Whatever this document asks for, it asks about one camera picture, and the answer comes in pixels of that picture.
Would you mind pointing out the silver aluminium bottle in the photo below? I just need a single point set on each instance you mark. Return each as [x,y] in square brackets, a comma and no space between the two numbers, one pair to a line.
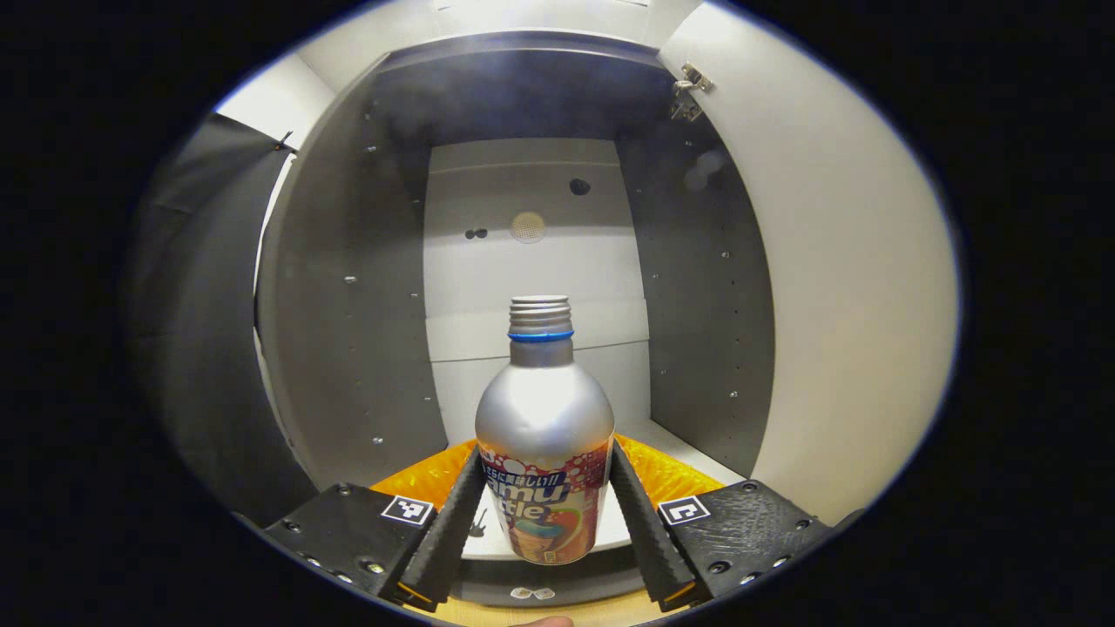
[542,418]

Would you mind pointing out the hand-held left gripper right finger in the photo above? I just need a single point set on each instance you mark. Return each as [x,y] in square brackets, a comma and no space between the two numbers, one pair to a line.
[649,540]

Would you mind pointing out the grey cabinet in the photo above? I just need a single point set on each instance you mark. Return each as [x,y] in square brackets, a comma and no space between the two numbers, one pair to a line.
[348,305]

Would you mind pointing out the metal cabinet door hinge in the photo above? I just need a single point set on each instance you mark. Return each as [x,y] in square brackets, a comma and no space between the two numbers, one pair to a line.
[690,89]

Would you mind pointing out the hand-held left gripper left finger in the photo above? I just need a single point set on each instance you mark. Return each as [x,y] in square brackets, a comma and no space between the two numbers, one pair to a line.
[449,540]

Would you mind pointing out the beige cabinet door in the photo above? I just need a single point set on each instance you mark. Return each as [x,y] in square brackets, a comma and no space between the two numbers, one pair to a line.
[854,305]

